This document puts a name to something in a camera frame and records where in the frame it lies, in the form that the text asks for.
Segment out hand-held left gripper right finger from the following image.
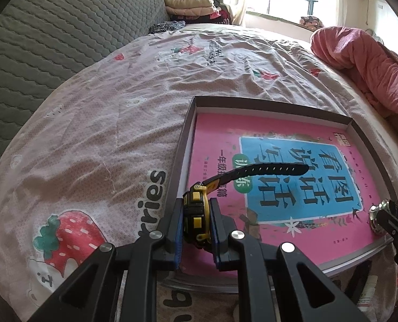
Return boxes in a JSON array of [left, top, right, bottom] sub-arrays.
[[208, 197, 370, 322]]

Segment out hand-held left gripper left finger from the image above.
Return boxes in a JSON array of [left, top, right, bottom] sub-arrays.
[[28, 198, 186, 322]]

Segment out yellow and black wristwatch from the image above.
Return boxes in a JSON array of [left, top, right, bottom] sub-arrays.
[[182, 163, 309, 250]]

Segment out small glass bottle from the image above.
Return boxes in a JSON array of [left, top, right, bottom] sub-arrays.
[[369, 204, 387, 233]]

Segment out grey cardboard box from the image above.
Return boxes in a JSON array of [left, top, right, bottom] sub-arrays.
[[159, 96, 398, 294]]

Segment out pink book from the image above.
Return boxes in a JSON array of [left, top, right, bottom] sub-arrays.
[[180, 112, 377, 276]]

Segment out strawberry print bed sheet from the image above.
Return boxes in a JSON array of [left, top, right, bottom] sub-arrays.
[[0, 23, 398, 322]]

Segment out pink duvet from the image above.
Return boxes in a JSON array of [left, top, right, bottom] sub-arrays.
[[310, 26, 398, 123]]

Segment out dark patterned cloth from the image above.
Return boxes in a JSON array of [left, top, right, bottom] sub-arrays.
[[149, 21, 186, 35]]

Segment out patterned cloth on windowsill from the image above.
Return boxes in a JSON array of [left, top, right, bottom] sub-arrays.
[[300, 16, 324, 29]]

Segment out dark clothes pile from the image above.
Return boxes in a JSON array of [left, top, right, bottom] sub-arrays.
[[197, 0, 235, 25]]

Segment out grey quilted headboard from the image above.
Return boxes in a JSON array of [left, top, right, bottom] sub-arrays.
[[0, 0, 171, 195]]

